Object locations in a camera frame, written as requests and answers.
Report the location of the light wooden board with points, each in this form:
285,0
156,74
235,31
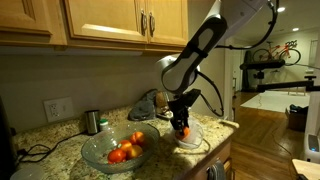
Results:
308,170

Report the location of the large glass bowl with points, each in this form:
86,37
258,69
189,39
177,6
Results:
100,150

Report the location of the white appliance with blue light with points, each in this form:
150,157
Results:
311,148

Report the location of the orange red peach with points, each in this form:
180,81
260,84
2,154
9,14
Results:
125,145
137,137

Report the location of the grey striped hanging towel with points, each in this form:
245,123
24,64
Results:
216,171

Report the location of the crumpled grey cloth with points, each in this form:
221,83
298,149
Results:
143,108

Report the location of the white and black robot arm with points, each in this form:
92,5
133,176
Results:
186,63

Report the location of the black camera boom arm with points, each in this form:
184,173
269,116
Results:
283,86

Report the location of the round glass lid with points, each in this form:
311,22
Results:
26,173

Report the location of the dark box on floor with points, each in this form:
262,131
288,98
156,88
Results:
296,116

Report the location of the white floor rug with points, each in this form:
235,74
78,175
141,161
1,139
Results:
276,101

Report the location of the clear plastic bag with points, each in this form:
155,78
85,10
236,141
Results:
196,136

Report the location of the small dark tray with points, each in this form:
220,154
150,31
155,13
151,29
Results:
164,116

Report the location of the wooden drawer front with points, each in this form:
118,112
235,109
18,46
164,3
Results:
224,153

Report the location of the clear bag of bread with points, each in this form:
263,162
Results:
161,100

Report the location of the round ceiling light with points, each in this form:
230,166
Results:
295,29
281,9

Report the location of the deep red peach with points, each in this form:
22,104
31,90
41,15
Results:
116,155

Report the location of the black kitchen appliance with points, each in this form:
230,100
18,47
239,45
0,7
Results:
5,140

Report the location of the yellow orange peach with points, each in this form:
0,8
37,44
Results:
135,151

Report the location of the white bottle green cap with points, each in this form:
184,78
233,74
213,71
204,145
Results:
104,126

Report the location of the black stereo camera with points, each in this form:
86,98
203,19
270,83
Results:
263,64

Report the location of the red bicycle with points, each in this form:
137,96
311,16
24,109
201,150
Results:
278,49

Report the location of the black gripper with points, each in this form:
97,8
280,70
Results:
183,101

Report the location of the white wall outlet plate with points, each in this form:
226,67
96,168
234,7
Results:
58,109

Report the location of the bright orange peach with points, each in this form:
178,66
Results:
182,133

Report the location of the stainless steel cup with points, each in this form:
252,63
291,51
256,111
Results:
91,121

